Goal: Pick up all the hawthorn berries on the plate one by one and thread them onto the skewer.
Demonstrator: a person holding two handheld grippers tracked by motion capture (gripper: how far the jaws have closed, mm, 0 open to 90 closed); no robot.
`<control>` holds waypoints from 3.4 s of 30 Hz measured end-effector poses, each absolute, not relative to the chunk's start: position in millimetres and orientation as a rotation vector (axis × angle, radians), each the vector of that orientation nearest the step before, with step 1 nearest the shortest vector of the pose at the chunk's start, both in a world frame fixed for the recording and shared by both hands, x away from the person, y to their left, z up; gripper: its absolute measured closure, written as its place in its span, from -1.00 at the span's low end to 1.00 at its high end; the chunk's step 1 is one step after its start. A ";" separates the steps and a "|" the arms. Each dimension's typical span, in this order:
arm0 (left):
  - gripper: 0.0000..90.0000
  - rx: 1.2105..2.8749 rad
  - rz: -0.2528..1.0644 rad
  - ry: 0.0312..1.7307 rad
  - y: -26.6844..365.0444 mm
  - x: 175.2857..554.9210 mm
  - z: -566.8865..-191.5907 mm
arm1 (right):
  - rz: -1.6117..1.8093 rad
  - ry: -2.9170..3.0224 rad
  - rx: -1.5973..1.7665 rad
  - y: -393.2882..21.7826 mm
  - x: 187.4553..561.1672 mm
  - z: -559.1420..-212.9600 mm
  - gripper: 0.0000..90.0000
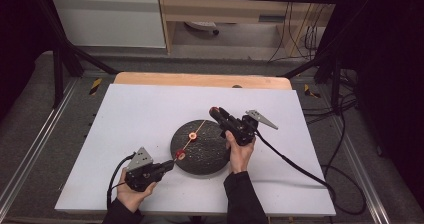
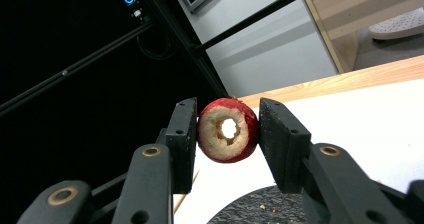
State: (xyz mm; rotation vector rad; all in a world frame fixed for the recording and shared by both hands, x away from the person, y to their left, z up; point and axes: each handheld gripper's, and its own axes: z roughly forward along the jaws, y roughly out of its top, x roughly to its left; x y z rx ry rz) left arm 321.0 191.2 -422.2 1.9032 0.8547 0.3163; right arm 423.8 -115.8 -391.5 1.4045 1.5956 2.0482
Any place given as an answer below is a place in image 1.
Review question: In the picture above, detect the round black stone plate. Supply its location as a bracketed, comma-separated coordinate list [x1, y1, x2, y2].
[170, 119, 234, 176]

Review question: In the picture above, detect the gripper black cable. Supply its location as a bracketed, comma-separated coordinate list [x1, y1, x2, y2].
[106, 152, 136, 210]
[254, 130, 368, 216]

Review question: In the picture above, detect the light wooden desk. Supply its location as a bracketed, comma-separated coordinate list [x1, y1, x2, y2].
[156, 0, 338, 57]

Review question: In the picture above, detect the dark curtain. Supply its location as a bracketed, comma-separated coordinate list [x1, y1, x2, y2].
[339, 0, 424, 213]
[0, 0, 56, 122]

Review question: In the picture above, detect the yellow wall cable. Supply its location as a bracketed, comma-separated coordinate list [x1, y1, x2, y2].
[289, 0, 317, 58]

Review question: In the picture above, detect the white chair base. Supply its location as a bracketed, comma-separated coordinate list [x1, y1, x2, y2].
[184, 20, 221, 37]

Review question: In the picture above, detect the black wall cable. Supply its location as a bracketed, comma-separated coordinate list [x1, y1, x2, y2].
[267, 1, 295, 64]

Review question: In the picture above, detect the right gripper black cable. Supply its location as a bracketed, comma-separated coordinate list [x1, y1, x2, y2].
[254, 130, 368, 216]

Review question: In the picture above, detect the person's left hand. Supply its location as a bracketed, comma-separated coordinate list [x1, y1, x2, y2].
[116, 168, 158, 214]

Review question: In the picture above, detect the wooden table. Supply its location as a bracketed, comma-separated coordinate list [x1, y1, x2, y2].
[113, 71, 294, 91]

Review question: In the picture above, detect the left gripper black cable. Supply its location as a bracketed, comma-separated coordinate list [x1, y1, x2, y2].
[106, 152, 136, 210]

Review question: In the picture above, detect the thin bamboo skewer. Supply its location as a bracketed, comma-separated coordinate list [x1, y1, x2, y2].
[172, 119, 207, 163]

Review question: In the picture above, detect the white board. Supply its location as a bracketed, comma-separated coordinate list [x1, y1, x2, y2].
[54, 83, 337, 218]

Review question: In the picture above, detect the bundle of black floor cables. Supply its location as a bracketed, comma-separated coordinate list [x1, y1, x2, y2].
[301, 68, 359, 127]

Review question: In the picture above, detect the yellow black floor tape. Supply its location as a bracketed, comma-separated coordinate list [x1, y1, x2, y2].
[88, 77, 103, 97]
[303, 83, 322, 100]

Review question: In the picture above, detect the white cabinet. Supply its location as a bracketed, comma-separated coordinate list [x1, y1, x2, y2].
[49, 0, 167, 50]

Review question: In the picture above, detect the aluminium floor rail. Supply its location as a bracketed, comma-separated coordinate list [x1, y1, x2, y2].
[0, 78, 80, 212]
[328, 117, 392, 224]

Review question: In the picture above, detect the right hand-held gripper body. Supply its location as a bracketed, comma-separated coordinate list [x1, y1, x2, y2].
[220, 109, 280, 147]

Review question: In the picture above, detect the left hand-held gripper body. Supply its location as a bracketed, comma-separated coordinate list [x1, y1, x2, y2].
[124, 146, 165, 192]

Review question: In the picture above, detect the person's right hand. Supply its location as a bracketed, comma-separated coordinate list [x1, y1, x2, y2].
[225, 130, 257, 175]

